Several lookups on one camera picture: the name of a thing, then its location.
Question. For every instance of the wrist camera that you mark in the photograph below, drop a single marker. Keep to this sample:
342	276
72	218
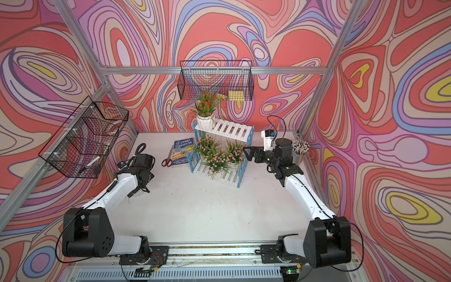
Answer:
121	165
268	136

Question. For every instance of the yellow sponge in basket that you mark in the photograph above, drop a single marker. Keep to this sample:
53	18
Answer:
236	95

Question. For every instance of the black wire basket back wall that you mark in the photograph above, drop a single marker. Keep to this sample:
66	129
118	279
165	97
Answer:
216	77

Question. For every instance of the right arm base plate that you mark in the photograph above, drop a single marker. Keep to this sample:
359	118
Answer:
272	254

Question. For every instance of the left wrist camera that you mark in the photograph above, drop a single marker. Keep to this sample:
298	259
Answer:
121	165

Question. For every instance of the red flower potted plant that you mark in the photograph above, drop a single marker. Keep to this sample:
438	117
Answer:
205	105

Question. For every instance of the black wire basket wall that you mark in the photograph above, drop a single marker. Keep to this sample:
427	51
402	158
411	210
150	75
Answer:
216	77
94	127

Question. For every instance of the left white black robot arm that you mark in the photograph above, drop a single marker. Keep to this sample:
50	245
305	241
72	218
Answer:
87	231

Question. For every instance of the blue treehouse book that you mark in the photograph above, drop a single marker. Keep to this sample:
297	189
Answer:
181	149

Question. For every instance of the aluminium front rail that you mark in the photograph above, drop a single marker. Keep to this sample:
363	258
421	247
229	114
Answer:
210	262

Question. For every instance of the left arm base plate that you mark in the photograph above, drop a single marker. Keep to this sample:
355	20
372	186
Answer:
155	256

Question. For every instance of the pencil holder cup with pencils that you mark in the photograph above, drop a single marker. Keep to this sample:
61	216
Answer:
299	150

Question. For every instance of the blue white wooden rack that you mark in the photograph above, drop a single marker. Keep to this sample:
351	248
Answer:
223	131

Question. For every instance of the red handled scissors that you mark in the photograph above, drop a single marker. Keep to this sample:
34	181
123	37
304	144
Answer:
167	162

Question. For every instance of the white marker in basket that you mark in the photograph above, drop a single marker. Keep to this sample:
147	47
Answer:
85	167

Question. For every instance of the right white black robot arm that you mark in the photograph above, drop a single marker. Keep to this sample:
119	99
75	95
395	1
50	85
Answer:
327	242

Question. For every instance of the pink flower potted plant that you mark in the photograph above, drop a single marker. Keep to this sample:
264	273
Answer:
206	146
217	165
234	154

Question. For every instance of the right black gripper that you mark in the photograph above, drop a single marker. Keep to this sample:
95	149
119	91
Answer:
249	157

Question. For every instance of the black wire basket left wall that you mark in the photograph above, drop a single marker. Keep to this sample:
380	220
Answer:
94	127

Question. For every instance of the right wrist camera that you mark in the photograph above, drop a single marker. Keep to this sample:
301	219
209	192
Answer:
268	136

